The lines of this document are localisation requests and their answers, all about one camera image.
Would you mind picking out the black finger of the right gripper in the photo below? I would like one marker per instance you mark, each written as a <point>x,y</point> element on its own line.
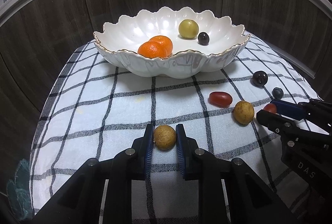
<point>277,122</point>

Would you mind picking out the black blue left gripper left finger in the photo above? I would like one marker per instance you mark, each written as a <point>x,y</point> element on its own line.
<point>101,191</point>

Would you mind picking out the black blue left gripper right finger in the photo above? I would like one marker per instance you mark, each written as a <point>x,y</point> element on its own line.
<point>229,191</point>

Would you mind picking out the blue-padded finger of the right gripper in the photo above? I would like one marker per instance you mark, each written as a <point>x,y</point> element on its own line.
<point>295,111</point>

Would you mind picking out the blueberry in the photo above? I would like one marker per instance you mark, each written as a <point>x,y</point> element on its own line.
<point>277,93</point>

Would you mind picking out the small red cherry tomato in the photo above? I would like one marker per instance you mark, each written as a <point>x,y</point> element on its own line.
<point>270,108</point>

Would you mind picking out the brown longan fruit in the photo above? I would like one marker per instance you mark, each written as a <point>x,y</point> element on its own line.
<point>164,137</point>
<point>243,112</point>

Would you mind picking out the red oblong cherry tomato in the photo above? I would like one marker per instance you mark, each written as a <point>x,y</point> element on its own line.
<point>220,98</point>

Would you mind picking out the teal glass dish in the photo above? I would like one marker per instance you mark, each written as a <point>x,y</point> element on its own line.
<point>18,192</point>

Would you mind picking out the blue white checkered cloth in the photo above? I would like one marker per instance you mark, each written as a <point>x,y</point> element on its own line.
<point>96,110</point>

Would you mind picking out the dark grape in bowl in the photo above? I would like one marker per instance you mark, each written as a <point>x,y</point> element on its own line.
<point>203,38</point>

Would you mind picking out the green round plum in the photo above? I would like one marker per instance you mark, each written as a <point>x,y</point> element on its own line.
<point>188,29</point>

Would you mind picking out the orange mandarin far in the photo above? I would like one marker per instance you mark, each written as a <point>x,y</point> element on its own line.
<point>165,42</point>

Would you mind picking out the orange mandarin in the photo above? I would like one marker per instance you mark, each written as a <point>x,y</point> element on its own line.
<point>152,49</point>
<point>165,42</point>

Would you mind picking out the orange mandarin near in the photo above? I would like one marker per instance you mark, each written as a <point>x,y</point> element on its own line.
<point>152,49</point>

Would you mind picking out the white scalloped ceramic bowl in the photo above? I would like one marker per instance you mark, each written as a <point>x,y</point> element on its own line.
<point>118,43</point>

